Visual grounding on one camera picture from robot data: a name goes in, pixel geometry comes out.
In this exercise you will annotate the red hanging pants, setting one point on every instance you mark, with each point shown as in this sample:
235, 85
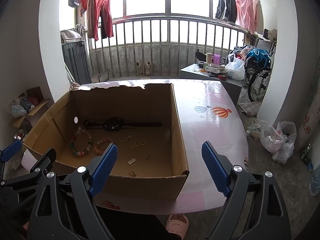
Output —
105, 7

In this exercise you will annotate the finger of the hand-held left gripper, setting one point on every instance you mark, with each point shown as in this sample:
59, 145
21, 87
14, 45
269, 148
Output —
11, 150
46, 158

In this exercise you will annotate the small gold jewelry pieces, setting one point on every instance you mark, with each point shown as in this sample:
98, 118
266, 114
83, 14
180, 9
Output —
133, 145

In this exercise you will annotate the person's dark trousers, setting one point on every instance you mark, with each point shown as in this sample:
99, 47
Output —
130, 225

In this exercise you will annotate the white printed plastic bag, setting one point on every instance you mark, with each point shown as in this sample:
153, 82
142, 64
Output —
235, 68

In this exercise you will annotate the purple cup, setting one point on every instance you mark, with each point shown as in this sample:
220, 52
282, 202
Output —
217, 59

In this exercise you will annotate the small cardboard storage box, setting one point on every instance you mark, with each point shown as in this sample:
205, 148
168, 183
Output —
37, 110

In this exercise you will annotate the metal bowl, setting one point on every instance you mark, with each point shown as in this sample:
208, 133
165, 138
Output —
18, 135

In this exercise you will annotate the white paper label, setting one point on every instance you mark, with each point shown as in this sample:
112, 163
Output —
28, 161

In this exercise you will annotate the printed paper sheet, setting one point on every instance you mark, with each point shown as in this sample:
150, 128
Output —
250, 105

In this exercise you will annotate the grey side table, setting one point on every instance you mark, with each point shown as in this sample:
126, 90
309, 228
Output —
197, 75

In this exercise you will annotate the black stand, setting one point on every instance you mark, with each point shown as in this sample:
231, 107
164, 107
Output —
200, 56

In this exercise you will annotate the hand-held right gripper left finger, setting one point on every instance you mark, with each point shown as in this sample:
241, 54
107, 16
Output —
103, 170

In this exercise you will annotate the beige pink hanging garment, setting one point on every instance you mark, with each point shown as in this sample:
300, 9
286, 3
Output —
91, 12

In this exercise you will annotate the white blue plastic bag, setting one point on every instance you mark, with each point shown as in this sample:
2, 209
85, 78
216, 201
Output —
18, 111

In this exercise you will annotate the pink cloth bundle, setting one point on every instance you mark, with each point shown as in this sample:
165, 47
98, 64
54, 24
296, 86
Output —
32, 99

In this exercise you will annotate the tan paper cup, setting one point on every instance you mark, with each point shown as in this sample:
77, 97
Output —
209, 58

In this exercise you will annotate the dark hanging jacket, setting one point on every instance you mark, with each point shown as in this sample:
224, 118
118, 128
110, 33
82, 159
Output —
226, 5

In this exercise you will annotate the framed panel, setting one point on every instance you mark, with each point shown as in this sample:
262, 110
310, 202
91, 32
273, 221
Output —
103, 76

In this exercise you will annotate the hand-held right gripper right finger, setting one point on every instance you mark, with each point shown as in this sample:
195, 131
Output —
215, 168

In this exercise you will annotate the beige shoe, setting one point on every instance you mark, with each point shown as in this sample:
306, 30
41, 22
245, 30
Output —
148, 68
139, 68

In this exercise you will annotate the metal balcony railing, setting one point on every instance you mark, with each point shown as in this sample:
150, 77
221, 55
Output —
162, 45

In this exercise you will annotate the pale cloth on cabinet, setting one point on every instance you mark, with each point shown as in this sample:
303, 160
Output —
71, 36

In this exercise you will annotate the white red plastic bag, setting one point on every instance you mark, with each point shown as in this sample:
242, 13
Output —
273, 137

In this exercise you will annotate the pink slipper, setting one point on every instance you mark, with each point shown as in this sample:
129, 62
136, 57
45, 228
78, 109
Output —
177, 226

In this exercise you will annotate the large cardboard box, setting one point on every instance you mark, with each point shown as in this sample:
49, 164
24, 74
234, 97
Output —
160, 105

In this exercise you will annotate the beige hat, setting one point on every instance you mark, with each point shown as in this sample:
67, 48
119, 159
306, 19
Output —
271, 33

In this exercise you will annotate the blue cloth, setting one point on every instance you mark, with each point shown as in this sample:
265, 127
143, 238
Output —
258, 55

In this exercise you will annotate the wheelchair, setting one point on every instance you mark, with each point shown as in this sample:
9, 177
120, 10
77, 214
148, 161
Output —
260, 85

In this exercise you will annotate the dark grey cabinet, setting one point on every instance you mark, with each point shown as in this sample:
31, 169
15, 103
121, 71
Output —
76, 62

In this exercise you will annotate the flat white box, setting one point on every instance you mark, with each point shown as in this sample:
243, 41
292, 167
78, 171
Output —
217, 67

